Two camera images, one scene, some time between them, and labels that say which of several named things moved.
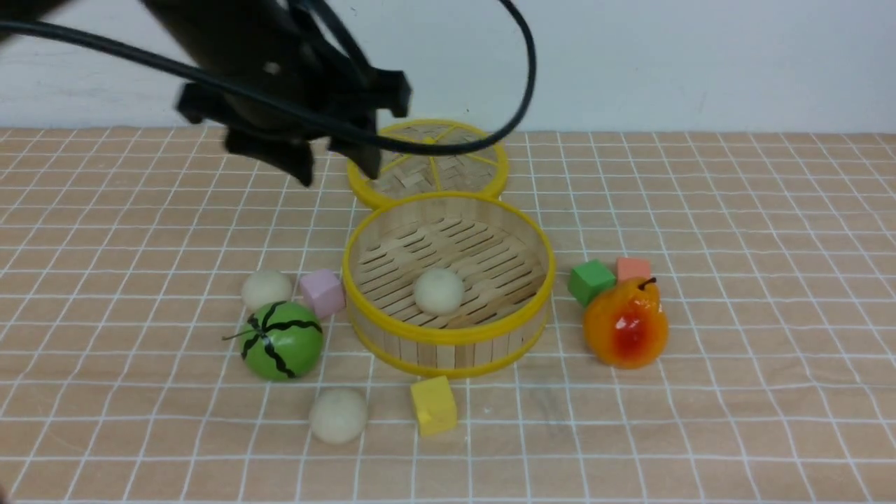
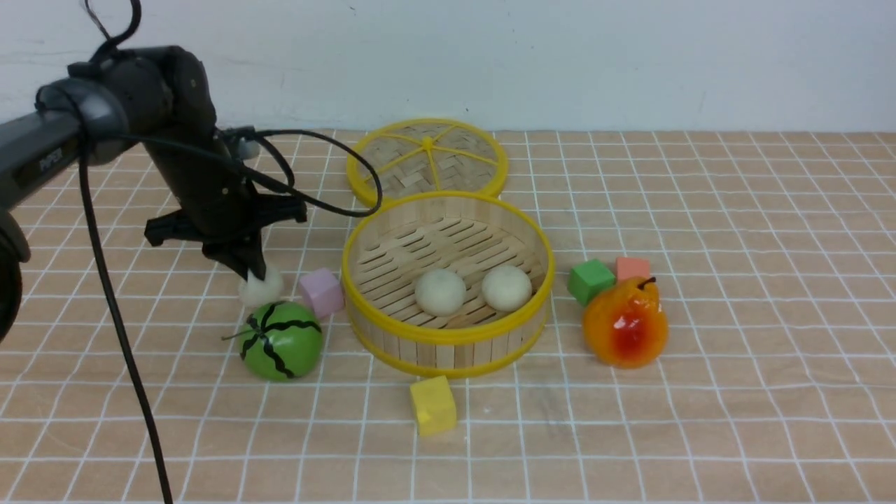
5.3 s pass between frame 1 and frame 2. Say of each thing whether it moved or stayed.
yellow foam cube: stayed
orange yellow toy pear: stayed
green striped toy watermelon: stayed
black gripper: moved
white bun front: moved
